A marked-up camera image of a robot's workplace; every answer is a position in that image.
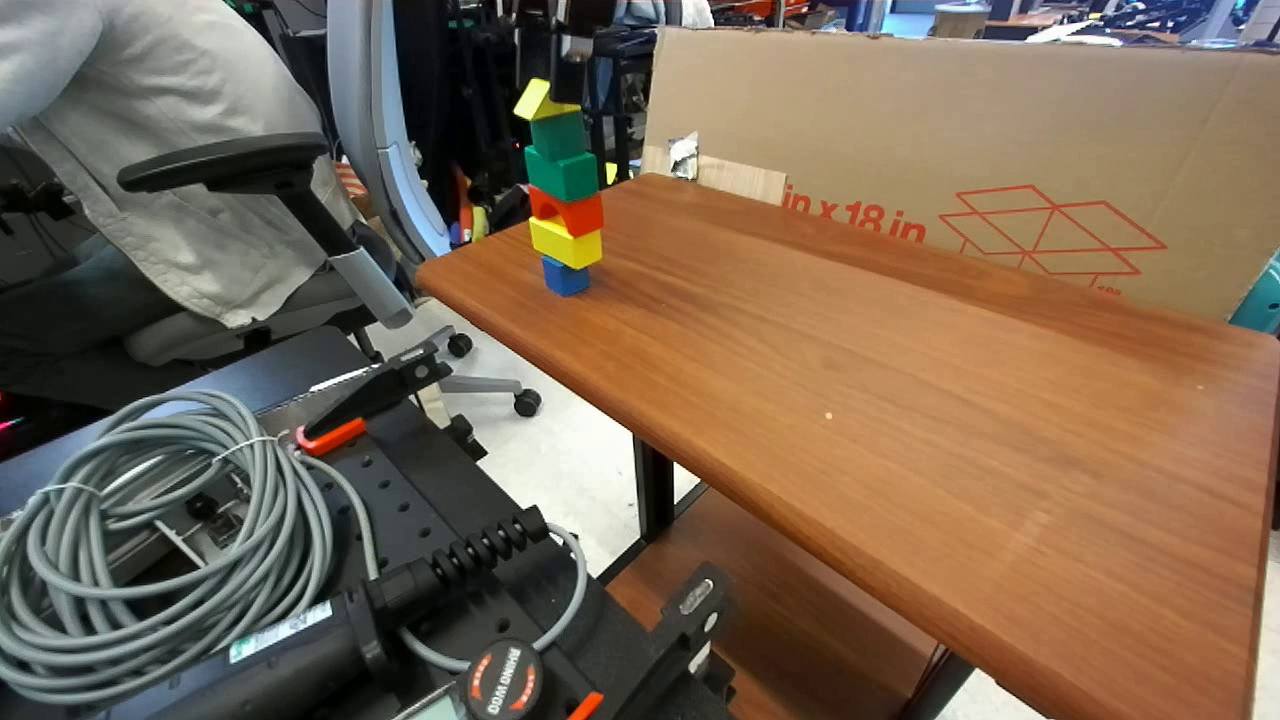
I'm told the large cardboard box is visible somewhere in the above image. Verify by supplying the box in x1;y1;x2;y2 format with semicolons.
640;27;1280;330

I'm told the pale curved frame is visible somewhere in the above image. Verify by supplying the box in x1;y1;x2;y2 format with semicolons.
323;0;457;266

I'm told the teal container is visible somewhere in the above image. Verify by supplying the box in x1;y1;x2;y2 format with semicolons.
1230;251;1280;338

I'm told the grey coiled cable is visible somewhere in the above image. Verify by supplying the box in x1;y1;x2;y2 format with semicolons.
0;389;592;711

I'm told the green rectangular block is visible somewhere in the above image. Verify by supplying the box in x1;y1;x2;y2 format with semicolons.
519;139;606;209

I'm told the black red round knob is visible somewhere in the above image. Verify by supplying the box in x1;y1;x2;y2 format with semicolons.
457;640;550;720

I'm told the person in white shirt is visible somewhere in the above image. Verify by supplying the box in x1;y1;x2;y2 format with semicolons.
0;0;373;374

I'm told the yellow rectangular block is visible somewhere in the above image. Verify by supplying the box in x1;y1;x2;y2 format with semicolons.
524;212;610;274

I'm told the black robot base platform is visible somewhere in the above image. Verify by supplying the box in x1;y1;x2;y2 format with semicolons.
0;325;735;720

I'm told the green cube block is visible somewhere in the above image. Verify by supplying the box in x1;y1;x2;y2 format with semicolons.
529;113;592;160

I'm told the blue block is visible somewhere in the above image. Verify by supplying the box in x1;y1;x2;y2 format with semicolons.
542;255;597;302

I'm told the black clamp with orange grip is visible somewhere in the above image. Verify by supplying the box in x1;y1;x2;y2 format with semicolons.
263;338;457;461

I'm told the brown wooden lower shelf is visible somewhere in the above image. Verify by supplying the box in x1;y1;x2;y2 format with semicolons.
597;483;945;720

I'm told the yellow triangle block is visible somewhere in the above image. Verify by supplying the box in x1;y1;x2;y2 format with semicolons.
513;75;584;130

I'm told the black office chair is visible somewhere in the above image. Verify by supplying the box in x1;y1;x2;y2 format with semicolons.
117;131;543;421

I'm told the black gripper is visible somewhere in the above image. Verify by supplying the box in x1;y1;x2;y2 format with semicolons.
552;0;633;63

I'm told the red arch block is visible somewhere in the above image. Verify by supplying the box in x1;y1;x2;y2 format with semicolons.
524;186;610;242

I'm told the black table leg frame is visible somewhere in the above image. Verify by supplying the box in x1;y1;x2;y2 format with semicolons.
628;436;975;720

